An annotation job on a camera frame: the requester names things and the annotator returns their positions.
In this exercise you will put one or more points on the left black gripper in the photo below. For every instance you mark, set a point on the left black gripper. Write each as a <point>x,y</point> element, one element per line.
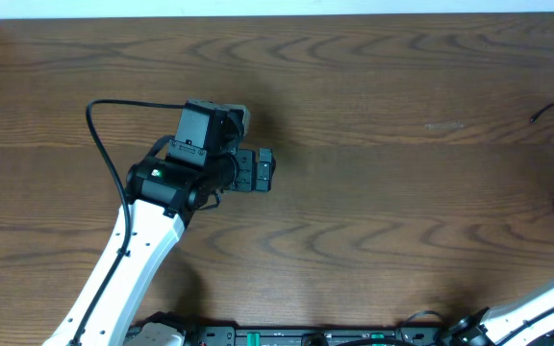
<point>250,177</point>

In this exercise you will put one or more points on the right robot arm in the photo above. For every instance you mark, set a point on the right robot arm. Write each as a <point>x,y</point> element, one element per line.
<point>515,324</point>

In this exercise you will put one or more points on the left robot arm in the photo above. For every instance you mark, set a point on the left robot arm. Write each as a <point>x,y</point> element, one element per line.
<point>159,196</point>

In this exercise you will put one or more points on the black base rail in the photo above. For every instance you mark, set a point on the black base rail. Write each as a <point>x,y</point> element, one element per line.
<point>344,336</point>

